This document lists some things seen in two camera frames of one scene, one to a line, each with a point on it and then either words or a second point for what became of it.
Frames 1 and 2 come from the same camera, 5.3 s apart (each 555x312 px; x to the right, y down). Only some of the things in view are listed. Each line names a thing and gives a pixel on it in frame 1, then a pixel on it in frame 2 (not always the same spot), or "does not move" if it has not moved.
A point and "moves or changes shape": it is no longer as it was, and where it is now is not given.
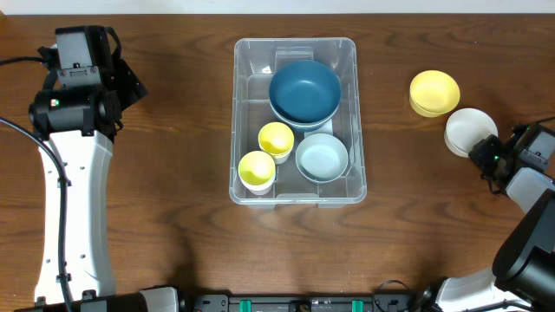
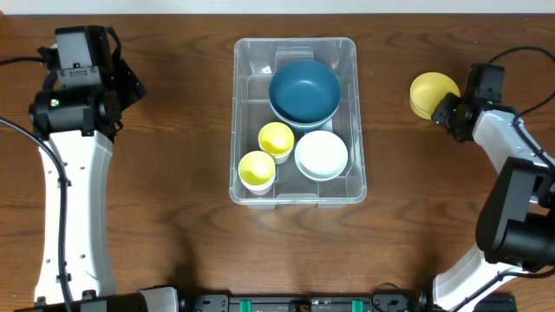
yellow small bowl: (434, 94) does not move
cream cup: (279, 159) does not move
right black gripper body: (481, 152) -> (447, 113)
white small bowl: (466, 127) moves or changes shape
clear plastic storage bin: (297, 134) does not move
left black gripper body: (128, 81) does not move
